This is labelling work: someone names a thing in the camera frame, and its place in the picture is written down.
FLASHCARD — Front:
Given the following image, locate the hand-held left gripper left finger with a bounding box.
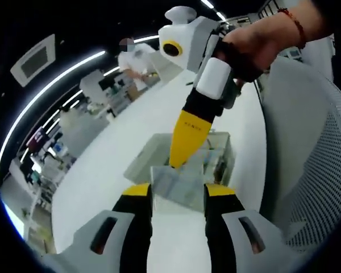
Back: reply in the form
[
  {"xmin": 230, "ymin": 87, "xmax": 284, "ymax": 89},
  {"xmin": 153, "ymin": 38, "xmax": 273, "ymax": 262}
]
[{"xmin": 41, "ymin": 183, "xmax": 154, "ymax": 273}]

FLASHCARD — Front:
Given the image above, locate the ceiling air vent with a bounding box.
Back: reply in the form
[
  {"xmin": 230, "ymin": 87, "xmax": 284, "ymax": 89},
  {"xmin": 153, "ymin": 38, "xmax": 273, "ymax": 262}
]
[{"xmin": 10, "ymin": 34, "xmax": 56, "ymax": 88}]

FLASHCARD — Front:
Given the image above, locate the clear plastic guide fixture box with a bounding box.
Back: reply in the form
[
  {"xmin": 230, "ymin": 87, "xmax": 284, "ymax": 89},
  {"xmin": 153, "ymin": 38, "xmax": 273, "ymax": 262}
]
[{"xmin": 123, "ymin": 131, "xmax": 237, "ymax": 213}]

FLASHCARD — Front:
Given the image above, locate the purple wall screen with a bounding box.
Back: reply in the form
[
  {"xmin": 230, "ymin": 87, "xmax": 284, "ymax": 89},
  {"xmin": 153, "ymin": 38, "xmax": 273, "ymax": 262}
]
[{"xmin": 25, "ymin": 132, "xmax": 46, "ymax": 150}]

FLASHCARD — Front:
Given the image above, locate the person's right hand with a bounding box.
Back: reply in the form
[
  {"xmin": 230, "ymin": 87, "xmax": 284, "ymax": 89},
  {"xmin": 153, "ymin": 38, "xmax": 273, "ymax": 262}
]
[{"xmin": 215, "ymin": 16, "xmax": 305, "ymax": 84}]

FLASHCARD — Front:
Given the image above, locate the red bead bracelet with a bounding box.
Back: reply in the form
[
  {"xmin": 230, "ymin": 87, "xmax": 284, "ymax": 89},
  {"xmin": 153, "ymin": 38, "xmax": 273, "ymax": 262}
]
[{"xmin": 277, "ymin": 7, "xmax": 307, "ymax": 49}]

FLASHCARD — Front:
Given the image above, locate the long curved ceiling light strip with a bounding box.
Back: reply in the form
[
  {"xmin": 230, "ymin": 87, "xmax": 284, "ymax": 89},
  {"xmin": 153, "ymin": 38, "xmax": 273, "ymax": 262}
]
[{"xmin": 0, "ymin": 50, "xmax": 106, "ymax": 183}]

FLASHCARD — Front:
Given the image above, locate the grey desk partition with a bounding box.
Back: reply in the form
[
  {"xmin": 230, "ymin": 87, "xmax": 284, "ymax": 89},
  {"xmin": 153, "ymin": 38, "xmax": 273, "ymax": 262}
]
[{"xmin": 59, "ymin": 109, "xmax": 109, "ymax": 157}]

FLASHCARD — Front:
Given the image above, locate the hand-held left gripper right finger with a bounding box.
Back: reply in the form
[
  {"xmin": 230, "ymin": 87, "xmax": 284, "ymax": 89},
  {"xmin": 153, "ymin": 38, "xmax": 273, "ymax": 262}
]
[{"xmin": 203, "ymin": 183, "xmax": 310, "ymax": 273}]

